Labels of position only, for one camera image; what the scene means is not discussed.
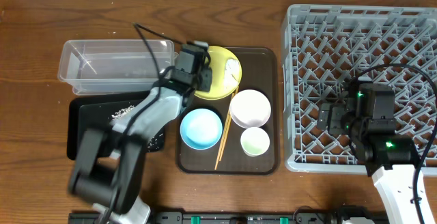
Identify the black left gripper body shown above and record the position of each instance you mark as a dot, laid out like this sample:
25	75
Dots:
203	80

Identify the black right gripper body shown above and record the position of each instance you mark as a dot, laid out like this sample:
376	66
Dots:
336	110

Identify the yellow round plate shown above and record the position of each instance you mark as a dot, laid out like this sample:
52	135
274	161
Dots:
219	55

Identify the white tissue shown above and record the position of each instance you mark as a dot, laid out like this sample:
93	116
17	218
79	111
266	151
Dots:
232	68

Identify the light blue bowl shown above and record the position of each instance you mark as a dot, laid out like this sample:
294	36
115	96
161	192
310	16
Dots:
201	129

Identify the pale pink bowl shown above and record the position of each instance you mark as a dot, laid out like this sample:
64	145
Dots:
250	108

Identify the white cup green inside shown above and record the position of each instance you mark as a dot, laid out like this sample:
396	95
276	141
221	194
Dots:
254	141

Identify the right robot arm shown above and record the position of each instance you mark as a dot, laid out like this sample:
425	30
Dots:
366	116

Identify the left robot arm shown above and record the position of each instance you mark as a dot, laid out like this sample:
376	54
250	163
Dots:
110	159

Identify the grey plastic dishwasher rack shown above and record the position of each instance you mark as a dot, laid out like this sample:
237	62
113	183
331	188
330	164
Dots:
323	46

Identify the black waste tray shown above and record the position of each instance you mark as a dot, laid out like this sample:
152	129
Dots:
87	111

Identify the wooden chopstick right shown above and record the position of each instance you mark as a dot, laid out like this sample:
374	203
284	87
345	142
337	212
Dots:
225	135

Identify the pile of white rice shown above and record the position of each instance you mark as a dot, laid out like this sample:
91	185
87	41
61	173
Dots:
156	143

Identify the clear plastic bin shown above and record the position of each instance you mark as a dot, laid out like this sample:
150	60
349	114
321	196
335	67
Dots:
95	67

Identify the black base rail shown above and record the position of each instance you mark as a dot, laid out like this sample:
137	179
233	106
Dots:
304	214

